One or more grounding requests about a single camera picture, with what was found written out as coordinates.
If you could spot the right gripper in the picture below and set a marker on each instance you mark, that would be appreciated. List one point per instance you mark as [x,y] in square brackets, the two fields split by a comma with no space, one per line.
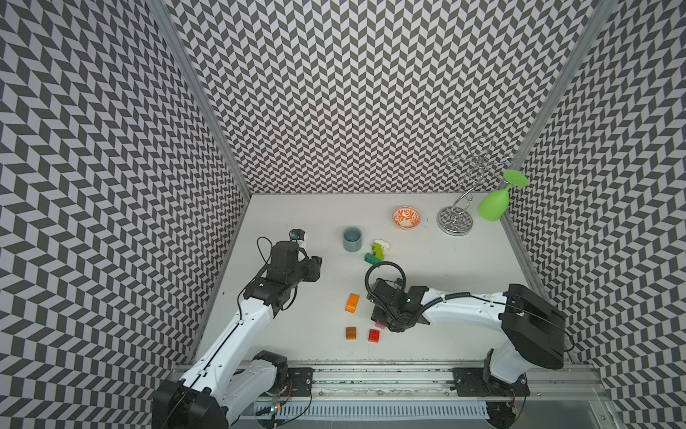
[376,315]

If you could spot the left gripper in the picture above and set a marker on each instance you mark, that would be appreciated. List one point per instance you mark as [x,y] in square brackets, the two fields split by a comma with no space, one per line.
[313,270]

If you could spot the brown square lego brick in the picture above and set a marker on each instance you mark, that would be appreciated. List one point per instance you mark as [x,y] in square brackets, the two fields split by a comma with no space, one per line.
[351,333]

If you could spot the dark green long lego brick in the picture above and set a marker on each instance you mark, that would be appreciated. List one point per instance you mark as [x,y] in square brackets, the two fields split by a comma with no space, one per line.
[371,259]

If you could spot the red square lego brick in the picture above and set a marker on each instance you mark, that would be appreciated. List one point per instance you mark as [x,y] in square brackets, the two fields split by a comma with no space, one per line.
[374,336]

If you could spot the orange long lego brick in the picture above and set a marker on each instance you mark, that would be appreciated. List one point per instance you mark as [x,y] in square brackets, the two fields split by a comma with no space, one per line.
[352,303]

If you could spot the orange patterned small bowl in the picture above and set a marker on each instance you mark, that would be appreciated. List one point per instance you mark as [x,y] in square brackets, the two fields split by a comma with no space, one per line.
[406,218]

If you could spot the teal ceramic cup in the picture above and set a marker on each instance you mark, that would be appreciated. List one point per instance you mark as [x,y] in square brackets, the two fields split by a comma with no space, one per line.
[352,239]

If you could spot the white long lego brick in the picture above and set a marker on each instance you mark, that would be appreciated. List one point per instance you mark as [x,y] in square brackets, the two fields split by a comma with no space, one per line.
[383,244]

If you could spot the lime square lego brick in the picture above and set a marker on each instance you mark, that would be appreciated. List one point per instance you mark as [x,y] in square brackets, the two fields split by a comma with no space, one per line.
[378,251]

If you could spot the aluminium front rail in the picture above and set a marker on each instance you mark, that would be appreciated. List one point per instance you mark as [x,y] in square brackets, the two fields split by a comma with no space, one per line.
[433,380]

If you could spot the chrome glass holder stand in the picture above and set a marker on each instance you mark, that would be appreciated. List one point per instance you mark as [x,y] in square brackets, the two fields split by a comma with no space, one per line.
[471,159]

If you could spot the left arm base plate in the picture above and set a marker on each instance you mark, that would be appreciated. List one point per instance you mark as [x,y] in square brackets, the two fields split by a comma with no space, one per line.
[297,382]

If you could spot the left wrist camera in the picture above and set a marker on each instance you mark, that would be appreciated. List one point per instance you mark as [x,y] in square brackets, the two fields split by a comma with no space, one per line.
[298,236]

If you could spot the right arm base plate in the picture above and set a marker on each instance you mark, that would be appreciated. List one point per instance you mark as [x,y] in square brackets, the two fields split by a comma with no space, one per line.
[470,382]

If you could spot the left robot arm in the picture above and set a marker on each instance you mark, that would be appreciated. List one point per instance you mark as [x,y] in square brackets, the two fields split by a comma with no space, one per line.
[214,392]

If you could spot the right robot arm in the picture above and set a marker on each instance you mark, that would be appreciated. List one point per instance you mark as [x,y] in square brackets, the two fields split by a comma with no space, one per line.
[535,329]

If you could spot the green plastic wine glass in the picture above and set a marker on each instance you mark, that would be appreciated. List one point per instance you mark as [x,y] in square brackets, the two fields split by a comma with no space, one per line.
[496,203]

